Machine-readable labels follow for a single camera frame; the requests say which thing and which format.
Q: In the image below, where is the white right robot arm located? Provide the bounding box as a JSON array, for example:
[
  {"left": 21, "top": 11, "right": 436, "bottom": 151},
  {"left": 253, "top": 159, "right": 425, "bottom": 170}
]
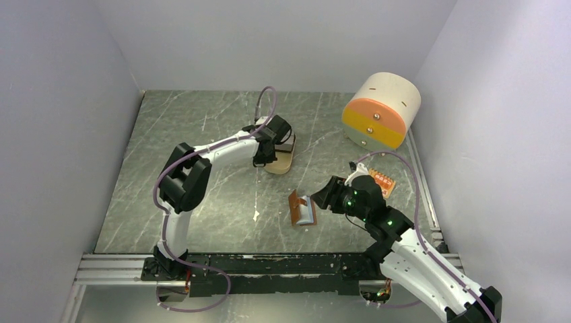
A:
[{"left": 311, "top": 175, "right": 502, "bottom": 322}]

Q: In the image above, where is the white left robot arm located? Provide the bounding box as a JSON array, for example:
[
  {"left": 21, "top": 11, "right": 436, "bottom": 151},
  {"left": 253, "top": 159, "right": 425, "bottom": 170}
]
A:
[{"left": 153, "top": 115, "right": 295, "bottom": 280}]

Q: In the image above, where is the brown leather card holder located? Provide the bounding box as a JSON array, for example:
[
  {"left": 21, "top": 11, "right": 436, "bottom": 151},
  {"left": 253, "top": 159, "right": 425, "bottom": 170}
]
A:
[{"left": 288, "top": 190, "right": 317, "bottom": 226}]

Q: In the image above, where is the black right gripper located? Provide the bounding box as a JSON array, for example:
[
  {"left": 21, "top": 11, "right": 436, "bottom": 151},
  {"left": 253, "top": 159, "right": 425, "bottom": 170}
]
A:
[{"left": 311, "top": 174, "right": 370, "bottom": 221}]

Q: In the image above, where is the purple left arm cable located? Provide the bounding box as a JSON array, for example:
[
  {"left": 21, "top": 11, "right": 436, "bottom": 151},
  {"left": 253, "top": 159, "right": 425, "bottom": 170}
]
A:
[{"left": 152, "top": 86, "right": 278, "bottom": 314}]

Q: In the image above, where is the beige plastic tray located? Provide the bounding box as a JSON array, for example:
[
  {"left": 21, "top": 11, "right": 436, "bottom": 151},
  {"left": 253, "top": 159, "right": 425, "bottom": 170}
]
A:
[{"left": 264, "top": 147, "right": 295, "bottom": 175}]

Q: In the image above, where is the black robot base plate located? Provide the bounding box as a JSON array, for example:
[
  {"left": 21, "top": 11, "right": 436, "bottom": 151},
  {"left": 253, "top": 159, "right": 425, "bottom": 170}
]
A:
[{"left": 140, "top": 252, "right": 392, "bottom": 303}]

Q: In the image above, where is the orange patterned card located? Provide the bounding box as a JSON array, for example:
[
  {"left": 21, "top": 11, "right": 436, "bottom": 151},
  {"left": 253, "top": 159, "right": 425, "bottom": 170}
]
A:
[{"left": 368, "top": 168, "right": 396, "bottom": 199}]

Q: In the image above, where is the stack of grey cards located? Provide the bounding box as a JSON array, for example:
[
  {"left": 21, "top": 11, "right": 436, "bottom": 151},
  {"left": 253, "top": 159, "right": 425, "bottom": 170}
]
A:
[{"left": 275, "top": 135, "right": 296, "bottom": 153}]

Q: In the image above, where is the round pastel drawer box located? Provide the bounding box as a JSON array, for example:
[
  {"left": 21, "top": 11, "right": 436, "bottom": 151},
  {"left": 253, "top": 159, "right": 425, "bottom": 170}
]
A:
[{"left": 341, "top": 72, "right": 422, "bottom": 151}]

